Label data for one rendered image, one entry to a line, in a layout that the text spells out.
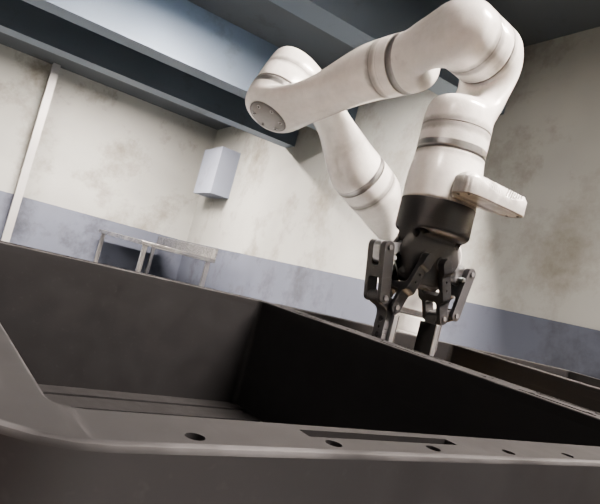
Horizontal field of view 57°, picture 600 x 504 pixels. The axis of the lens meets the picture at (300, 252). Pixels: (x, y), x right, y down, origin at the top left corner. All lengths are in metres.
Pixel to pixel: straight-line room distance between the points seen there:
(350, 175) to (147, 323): 0.48
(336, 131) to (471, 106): 0.34
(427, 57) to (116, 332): 0.40
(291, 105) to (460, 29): 0.27
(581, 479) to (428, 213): 0.39
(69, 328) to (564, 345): 2.84
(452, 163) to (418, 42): 0.14
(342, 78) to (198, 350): 0.37
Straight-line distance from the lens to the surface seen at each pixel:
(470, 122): 0.57
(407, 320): 1.01
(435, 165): 0.55
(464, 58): 0.59
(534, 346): 3.23
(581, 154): 3.41
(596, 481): 0.19
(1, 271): 0.46
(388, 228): 0.98
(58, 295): 0.47
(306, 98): 0.74
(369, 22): 3.22
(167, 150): 7.99
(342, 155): 0.88
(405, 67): 0.64
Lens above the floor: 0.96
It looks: 3 degrees up
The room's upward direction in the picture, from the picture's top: 15 degrees clockwise
